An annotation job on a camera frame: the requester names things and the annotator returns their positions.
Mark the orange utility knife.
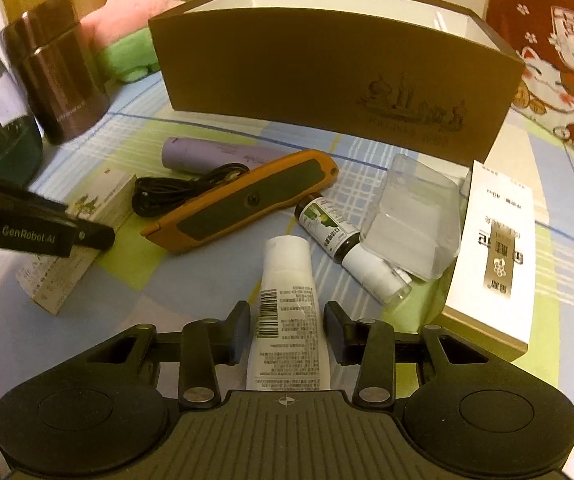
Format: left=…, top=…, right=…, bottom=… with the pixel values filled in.
left=140, top=149, right=338, bottom=255

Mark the dark green glass container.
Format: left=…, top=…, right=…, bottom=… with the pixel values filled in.
left=0, top=57, right=45, bottom=186

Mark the brown cardboard box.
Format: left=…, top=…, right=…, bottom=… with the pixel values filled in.
left=148, top=0, right=526, bottom=168

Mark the dark brown thermos flask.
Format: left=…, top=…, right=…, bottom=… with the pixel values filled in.
left=0, top=0, right=112, bottom=146

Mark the purple packet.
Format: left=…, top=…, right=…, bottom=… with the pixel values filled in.
left=161, top=136, right=298, bottom=176

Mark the dark bottle with green label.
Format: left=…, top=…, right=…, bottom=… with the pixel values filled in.
left=295, top=195, right=362, bottom=263

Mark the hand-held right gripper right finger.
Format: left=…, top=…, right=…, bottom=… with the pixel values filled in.
left=323, top=301, right=490, bottom=405

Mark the small carton with green print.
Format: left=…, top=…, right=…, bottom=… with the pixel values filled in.
left=16, top=170, right=138, bottom=317

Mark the black cable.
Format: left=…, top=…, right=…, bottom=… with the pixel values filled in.
left=132, top=162, right=252, bottom=218

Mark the red cat print cushion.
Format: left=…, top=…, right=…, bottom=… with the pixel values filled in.
left=484, top=0, right=574, bottom=158

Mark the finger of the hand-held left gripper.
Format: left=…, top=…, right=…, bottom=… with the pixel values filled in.
left=70, top=219, right=116, bottom=252
left=0, top=171, right=69, bottom=215

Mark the white bottle with clear cap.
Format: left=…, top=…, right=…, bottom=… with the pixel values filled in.
left=342, top=247, right=412, bottom=306

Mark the pink starfish plush toy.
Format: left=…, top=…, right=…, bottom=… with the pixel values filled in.
left=79, top=0, right=185, bottom=85

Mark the white carton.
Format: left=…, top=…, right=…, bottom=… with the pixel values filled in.
left=439, top=160, right=538, bottom=363

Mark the clear plastic container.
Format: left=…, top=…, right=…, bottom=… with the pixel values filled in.
left=359, top=154, right=472, bottom=282

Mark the white tube with barcode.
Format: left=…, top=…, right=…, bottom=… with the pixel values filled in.
left=246, top=236, right=334, bottom=392

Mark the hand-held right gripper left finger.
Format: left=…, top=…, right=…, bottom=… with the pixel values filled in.
left=84, top=301, right=252, bottom=408

